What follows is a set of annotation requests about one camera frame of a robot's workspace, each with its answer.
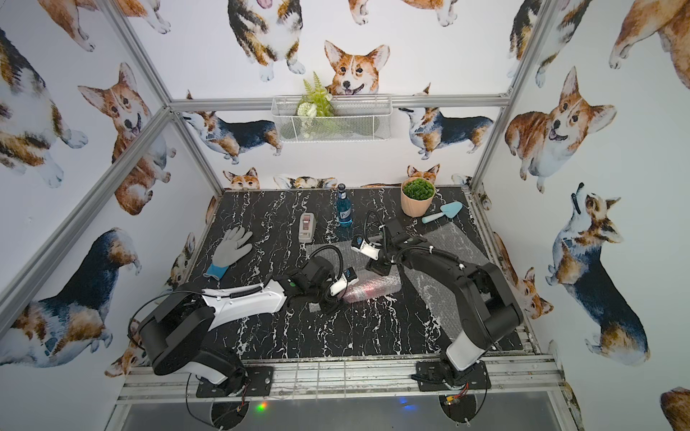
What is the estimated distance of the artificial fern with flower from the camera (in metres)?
0.83

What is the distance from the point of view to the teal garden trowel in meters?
1.12

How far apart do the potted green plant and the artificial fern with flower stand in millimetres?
415

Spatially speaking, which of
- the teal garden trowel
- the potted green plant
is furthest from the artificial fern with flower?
the teal garden trowel

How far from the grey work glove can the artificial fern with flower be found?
1.63ft

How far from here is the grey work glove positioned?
0.97 meters

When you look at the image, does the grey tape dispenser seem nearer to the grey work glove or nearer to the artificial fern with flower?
the grey work glove

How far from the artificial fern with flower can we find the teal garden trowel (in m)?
0.56

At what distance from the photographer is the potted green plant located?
1.06 m
